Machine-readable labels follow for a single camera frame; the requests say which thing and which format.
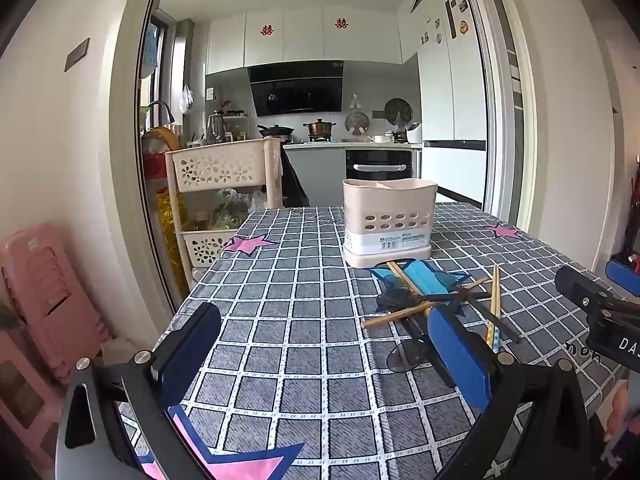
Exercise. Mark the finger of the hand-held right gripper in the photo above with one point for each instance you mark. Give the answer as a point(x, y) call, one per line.
point(625, 275)
point(580, 287)

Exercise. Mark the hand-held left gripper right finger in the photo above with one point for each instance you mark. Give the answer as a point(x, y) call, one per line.
point(462, 355)

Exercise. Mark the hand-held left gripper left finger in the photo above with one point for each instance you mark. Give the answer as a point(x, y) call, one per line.
point(187, 355)

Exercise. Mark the black chopstick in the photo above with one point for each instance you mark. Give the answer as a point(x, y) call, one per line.
point(495, 321)

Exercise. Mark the black plastic spoon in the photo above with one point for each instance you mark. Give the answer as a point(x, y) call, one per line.
point(407, 356)
point(395, 301)

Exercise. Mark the chopsticks with blue ends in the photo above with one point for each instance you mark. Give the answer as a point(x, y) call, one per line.
point(492, 295)

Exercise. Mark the wooden chopstick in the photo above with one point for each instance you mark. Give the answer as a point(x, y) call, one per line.
point(395, 314)
point(402, 280)

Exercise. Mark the beige plastic utensil holder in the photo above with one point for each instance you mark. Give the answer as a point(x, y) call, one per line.
point(387, 220)

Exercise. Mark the person's right hand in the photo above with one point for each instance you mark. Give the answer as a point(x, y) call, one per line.
point(622, 412)

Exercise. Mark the grey checked star tablecloth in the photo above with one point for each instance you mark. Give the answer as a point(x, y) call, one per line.
point(300, 310)

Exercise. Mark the gold foil bag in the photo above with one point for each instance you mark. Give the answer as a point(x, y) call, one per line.
point(170, 230)

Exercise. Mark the stack of pink plastic stools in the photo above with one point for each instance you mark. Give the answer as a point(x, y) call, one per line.
point(55, 290)

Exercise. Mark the bagged vegetables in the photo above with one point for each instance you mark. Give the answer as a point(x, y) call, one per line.
point(232, 210)

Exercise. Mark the pink plastic stool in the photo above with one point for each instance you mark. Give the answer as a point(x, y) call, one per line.
point(22, 400)

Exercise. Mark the beige plastic storage trolley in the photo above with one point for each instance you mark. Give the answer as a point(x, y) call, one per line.
point(215, 167)

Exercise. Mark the black hanging bag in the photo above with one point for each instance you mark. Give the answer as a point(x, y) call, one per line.
point(292, 180)

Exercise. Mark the black built-in oven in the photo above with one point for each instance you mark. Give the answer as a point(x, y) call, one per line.
point(380, 167)

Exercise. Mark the white kitchen appliance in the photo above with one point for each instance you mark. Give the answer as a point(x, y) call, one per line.
point(414, 134)

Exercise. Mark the white refrigerator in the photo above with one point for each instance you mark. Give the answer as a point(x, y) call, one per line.
point(450, 90)

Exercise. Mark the black wok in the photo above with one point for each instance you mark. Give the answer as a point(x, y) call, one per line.
point(275, 131)

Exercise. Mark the chrome kitchen faucet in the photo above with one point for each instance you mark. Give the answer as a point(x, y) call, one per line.
point(162, 107)

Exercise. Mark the clear hanging plastic bag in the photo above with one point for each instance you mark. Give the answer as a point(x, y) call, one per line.
point(186, 100)

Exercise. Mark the round patterned trivet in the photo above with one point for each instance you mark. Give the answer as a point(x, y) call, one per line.
point(357, 122)

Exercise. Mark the copper cooking pot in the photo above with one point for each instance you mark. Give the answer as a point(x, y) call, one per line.
point(320, 128)

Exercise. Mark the black range hood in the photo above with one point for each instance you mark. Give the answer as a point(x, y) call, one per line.
point(295, 87)

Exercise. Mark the red paper decal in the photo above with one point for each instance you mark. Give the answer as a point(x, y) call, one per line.
point(341, 23)
point(267, 30)

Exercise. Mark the white upper kitchen cabinets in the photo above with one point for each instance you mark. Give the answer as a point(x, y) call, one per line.
point(300, 35)

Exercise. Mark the grey wall switch plate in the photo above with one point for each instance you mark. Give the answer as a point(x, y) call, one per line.
point(77, 54)

